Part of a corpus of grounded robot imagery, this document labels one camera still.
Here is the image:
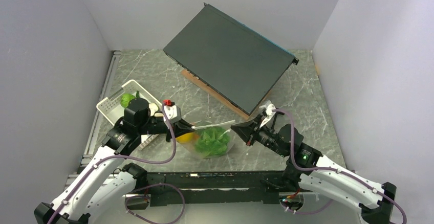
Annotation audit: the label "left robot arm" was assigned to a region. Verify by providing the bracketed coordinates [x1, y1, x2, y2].
[34, 98, 195, 223]

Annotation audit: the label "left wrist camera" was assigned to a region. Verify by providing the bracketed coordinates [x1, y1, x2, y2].
[162, 100, 182, 123]

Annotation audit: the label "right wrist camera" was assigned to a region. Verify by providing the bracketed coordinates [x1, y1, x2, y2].
[259, 100, 276, 128]

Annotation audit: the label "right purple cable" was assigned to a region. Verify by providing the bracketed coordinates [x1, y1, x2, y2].
[271, 108, 407, 224]

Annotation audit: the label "wooden board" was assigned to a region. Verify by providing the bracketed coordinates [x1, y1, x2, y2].
[181, 69, 274, 120]

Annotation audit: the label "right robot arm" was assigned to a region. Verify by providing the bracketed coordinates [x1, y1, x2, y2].
[231, 115, 397, 223]

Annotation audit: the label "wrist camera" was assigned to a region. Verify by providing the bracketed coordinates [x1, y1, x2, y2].
[162, 100, 182, 123]
[259, 100, 276, 128]

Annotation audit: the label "light green bumpy fruit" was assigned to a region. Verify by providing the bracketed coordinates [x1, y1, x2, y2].
[120, 93, 136, 108]

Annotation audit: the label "yellow lemon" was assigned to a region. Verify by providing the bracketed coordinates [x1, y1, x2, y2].
[176, 132, 197, 144]

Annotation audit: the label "purple cable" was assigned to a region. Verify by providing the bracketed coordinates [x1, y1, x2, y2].
[271, 108, 407, 224]
[47, 103, 186, 224]

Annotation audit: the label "dark rack server box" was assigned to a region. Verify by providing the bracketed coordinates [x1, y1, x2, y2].
[163, 4, 299, 115]

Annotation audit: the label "green lettuce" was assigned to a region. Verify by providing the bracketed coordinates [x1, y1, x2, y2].
[194, 126, 230, 158]

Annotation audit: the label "white mushrooms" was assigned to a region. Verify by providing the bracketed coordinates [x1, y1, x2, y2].
[148, 103, 161, 117]

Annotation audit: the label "white plastic basket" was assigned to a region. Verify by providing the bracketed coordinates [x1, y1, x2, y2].
[96, 79, 163, 150]

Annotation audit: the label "polka dot zip bag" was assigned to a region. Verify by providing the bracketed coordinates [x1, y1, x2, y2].
[176, 120, 236, 159]

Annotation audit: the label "aluminium side rail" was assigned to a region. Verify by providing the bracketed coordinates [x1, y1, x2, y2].
[64, 50, 122, 189]

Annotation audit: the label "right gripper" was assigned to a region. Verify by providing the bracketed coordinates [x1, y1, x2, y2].
[231, 114, 287, 156]

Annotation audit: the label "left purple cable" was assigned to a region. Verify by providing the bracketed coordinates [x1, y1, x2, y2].
[47, 103, 186, 224]

